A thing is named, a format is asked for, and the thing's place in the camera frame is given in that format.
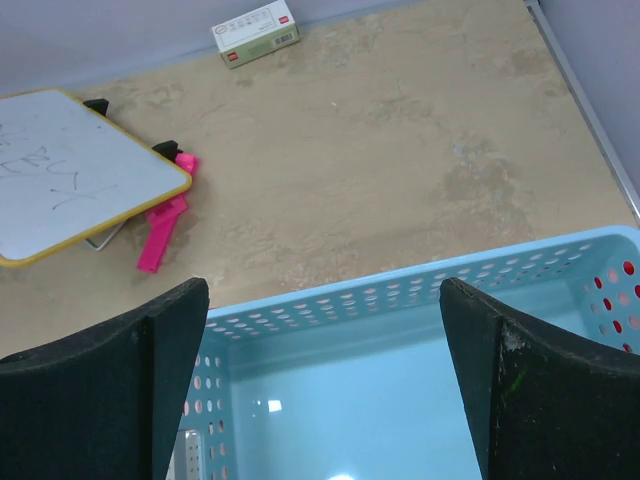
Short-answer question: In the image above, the light blue perforated basket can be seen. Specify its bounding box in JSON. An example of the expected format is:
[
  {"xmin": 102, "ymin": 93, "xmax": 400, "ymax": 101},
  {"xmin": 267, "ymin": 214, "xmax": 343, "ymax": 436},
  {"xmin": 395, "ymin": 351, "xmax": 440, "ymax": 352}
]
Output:
[{"xmin": 167, "ymin": 226, "xmax": 639, "ymax": 479}]

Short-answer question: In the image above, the aluminium table frame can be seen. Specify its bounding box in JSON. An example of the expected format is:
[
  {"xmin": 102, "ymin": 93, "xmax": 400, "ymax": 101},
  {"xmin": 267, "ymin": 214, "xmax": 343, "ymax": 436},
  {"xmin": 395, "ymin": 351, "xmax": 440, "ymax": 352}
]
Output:
[{"xmin": 524, "ymin": 1, "xmax": 639, "ymax": 223}]

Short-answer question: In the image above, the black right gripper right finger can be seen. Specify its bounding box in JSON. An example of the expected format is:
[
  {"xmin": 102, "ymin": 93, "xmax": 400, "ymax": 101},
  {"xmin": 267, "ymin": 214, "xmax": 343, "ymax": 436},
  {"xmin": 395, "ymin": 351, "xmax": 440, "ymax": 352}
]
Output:
[{"xmin": 440, "ymin": 278, "xmax": 639, "ymax": 479}]

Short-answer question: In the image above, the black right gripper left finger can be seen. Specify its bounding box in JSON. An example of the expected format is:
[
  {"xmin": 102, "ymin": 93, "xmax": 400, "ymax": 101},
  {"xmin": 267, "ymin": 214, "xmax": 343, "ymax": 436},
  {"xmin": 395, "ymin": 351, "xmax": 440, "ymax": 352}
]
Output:
[{"xmin": 1, "ymin": 278, "xmax": 209, "ymax": 479}]

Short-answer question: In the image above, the small white green box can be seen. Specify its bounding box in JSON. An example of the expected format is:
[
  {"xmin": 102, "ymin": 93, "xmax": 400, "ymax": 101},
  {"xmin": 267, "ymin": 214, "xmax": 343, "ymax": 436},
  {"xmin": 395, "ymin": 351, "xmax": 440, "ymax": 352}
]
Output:
[{"xmin": 211, "ymin": 0, "xmax": 300, "ymax": 69}]

